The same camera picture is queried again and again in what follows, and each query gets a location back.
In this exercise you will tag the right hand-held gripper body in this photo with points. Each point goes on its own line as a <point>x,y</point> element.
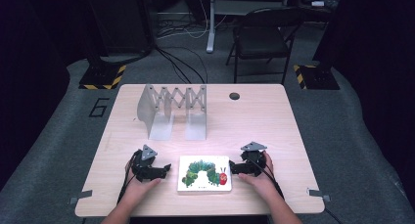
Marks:
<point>254,160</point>

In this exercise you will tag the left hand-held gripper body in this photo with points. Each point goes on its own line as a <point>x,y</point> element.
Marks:
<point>143,165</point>

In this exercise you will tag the white caterpillar picture book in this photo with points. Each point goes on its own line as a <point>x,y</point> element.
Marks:
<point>204,183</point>

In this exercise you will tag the person's left hand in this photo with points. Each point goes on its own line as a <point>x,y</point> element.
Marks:
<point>138,188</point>

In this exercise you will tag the person's right hand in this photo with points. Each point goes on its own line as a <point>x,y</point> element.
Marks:
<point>266,183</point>

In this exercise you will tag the grey metal expandable book rack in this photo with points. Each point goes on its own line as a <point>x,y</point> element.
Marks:
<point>163,126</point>

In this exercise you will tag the black table grommet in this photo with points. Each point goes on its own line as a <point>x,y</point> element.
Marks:
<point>234,96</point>

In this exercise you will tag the striped black stand base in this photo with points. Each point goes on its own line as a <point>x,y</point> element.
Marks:
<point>101,77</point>
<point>318,77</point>

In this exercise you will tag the black folding chair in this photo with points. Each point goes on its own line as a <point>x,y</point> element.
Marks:
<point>261,38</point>

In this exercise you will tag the dark curtain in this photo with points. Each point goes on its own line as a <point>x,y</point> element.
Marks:
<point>26,87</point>
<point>378,70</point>

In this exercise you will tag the black equipment cabinet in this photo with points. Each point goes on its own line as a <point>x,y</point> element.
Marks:
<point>120,18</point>

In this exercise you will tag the small white box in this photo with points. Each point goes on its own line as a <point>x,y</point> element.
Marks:
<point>317,3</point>

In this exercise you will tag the grey table edge bracket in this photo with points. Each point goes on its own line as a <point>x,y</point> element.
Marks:
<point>318,194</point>
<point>81,195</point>

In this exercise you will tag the white desk frame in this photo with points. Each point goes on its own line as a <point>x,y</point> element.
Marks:
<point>211,22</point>

